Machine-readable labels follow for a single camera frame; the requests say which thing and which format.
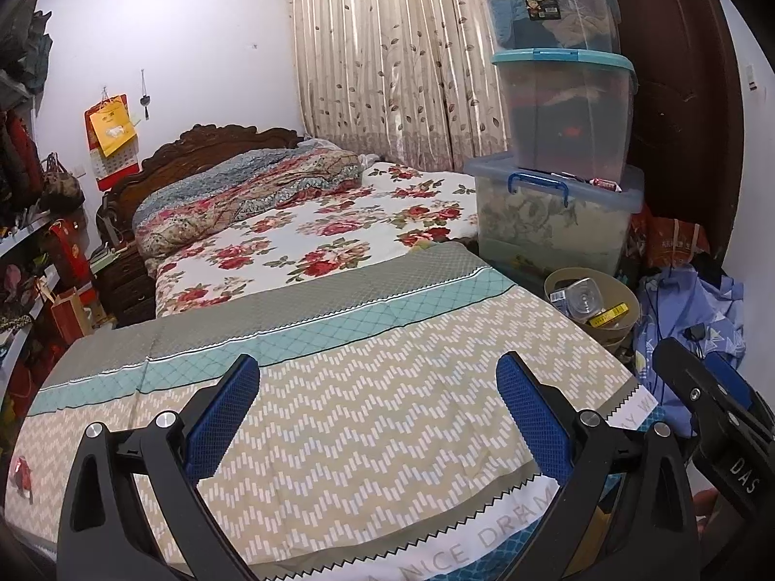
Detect red floral bedsheet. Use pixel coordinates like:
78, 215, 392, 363
145, 160, 482, 319

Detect brown handbag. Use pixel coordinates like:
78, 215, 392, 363
39, 153, 86, 213

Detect red gift bag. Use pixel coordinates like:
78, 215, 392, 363
51, 221, 92, 279

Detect wooden nightstand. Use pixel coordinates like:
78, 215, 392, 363
97, 242, 157, 328

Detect beige plastic waste bin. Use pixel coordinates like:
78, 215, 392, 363
543, 266, 641, 355

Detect patchwork quilt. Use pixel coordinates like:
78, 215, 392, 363
132, 139, 364, 255

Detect leaf pattern curtain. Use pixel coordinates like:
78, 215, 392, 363
287, 0, 515, 173

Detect clear storage box blue lid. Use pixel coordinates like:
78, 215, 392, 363
463, 154, 646, 273

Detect yellow packet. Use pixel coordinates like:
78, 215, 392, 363
590, 301, 632, 329

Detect dark hanging clothes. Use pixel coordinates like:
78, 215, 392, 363
0, 9, 55, 98

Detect labelled storage box teal lid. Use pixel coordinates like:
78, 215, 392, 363
472, 0, 623, 55

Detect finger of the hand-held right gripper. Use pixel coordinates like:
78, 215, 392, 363
652, 337, 737, 432
705, 352, 775, 444

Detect beige chevron bedsheet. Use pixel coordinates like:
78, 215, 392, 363
6, 241, 658, 581

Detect red yellow wall calendar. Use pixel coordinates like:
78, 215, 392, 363
85, 93, 141, 190

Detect clear storage box teal lid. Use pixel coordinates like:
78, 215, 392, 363
490, 48, 636, 179

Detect red backpack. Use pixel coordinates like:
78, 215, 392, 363
0, 112, 43, 207

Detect blue printed cloth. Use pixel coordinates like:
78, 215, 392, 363
633, 266, 752, 437

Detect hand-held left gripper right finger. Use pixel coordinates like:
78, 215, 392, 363
495, 351, 706, 581

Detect clear plastic bottle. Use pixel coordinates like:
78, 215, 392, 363
566, 278, 604, 323

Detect orange plastic bag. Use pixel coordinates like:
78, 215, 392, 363
630, 212, 711, 270

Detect teal diamond pattern sheet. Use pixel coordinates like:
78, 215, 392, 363
424, 472, 624, 581

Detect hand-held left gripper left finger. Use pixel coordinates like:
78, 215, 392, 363
57, 352, 261, 581

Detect dark brown wooden door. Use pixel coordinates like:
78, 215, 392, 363
596, 0, 745, 267

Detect carved wooden headboard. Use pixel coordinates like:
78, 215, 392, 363
97, 124, 307, 243

